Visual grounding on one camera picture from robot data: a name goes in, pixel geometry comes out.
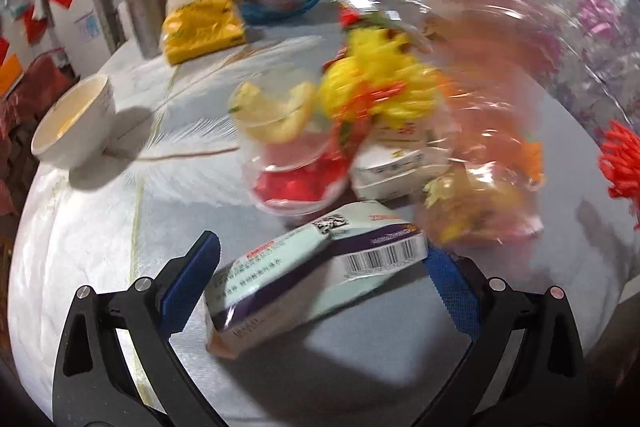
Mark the lemon wedge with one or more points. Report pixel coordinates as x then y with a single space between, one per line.
252 107
295 117

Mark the long orange box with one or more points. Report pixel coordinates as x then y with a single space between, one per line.
10 74

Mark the mint and purple medicine box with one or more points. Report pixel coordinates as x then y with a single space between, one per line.
300 267

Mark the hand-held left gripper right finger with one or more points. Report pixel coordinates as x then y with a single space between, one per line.
452 292

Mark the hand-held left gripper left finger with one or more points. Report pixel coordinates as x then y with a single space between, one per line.
192 277

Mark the clear plastic cup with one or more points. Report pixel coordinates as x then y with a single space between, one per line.
295 167

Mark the red tassel ornament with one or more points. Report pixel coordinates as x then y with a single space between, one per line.
622 162

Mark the white medicine carton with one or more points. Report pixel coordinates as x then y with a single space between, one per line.
390 172

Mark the blue glass fruit bowl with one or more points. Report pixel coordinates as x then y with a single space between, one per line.
270 12

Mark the white ceramic bowl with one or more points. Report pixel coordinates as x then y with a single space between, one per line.
85 127

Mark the floral plastic sheet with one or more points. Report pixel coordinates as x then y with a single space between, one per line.
560 7

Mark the clear plastic bag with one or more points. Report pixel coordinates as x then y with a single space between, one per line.
475 202

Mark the stainless steel bottle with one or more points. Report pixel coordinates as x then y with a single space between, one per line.
145 7

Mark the yellow plastic bag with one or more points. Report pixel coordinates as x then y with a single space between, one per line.
200 32

